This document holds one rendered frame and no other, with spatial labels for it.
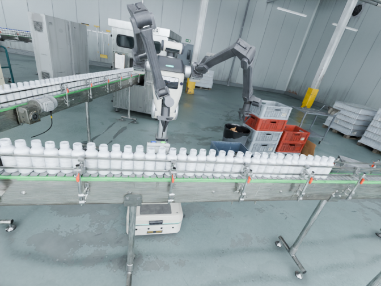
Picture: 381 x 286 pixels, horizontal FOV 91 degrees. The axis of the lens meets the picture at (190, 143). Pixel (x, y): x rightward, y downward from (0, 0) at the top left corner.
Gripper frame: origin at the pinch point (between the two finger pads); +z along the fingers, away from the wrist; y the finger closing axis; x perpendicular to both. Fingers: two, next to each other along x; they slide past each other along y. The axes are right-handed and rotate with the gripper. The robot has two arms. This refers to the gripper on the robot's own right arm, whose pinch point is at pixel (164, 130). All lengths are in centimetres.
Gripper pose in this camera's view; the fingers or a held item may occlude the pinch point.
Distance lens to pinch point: 120.9
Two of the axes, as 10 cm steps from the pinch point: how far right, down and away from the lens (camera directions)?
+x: -2.5, -1.2, 9.6
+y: 9.7, 0.6, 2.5
